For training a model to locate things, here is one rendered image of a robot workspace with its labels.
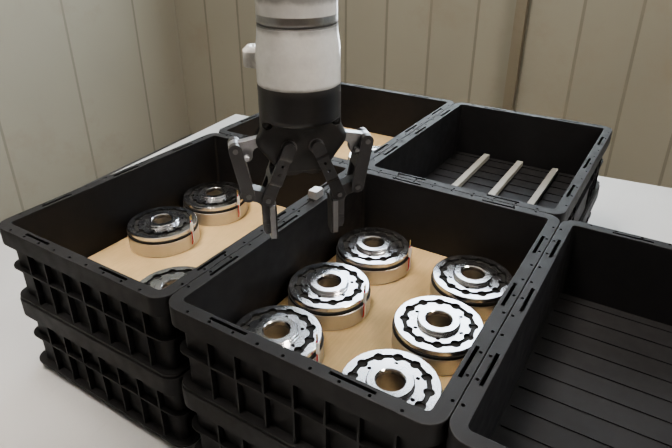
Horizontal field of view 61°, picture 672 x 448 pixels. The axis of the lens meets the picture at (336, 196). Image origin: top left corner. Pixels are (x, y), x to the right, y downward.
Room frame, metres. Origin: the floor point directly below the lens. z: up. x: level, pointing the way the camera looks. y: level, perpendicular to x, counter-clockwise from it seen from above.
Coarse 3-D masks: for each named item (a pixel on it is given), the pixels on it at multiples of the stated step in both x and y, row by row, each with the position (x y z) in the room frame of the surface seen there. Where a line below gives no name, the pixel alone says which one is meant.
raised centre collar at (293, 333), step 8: (264, 320) 0.51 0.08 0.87; (272, 320) 0.51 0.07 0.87; (280, 320) 0.51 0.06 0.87; (288, 320) 0.51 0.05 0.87; (256, 328) 0.50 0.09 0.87; (264, 328) 0.50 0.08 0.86; (288, 328) 0.51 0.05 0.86; (296, 328) 0.50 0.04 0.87; (264, 336) 0.49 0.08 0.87; (288, 336) 0.49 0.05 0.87; (296, 336) 0.49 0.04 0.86; (280, 344) 0.48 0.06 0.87; (288, 344) 0.48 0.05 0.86
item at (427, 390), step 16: (368, 352) 0.47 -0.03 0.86; (384, 352) 0.47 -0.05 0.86; (400, 352) 0.47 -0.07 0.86; (352, 368) 0.44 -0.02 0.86; (368, 368) 0.45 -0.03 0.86; (416, 368) 0.45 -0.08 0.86; (432, 368) 0.44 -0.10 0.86; (416, 384) 0.42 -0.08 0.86; (432, 384) 0.42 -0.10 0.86; (416, 400) 0.40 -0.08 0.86; (432, 400) 0.40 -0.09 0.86
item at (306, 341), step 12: (252, 312) 0.53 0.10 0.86; (264, 312) 0.54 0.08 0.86; (276, 312) 0.54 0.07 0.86; (288, 312) 0.54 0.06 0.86; (300, 312) 0.53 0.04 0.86; (240, 324) 0.51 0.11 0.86; (252, 324) 0.51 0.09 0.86; (300, 324) 0.51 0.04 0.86; (312, 324) 0.51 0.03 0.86; (300, 336) 0.49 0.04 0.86; (312, 336) 0.50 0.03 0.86; (288, 348) 0.47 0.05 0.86; (300, 348) 0.48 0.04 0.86; (312, 348) 0.47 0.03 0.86
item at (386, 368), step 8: (376, 368) 0.44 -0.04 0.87; (384, 368) 0.44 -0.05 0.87; (392, 368) 0.44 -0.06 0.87; (400, 368) 0.44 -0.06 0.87; (368, 376) 0.43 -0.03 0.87; (376, 376) 0.43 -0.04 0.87; (400, 376) 0.43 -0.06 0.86; (408, 376) 0.43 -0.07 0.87; (368, 384) 0.42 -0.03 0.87; (376, 384) 0.42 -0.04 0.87; (408, 384) 0.42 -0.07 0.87; (392, 392) 0.41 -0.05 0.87; (400, 392) 0.41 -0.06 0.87; (408, 392) 0.41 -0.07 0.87
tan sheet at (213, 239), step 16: (256, 208) 0.86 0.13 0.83; (240, 224) 0.80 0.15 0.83; (256, 224) 0.80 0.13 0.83; (208, 240) 0.75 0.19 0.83; (224, 240) 0.75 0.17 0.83; (96, 256) 0.71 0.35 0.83; (112, 256) 0.71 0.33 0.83; (128, 256) 0.71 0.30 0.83; (176, 256) 0.71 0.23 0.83; (192, 256) 0.71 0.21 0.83; (208, 256) 0.71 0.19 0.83; (128, 272) 0.66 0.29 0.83; (144, 272) 0.66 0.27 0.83
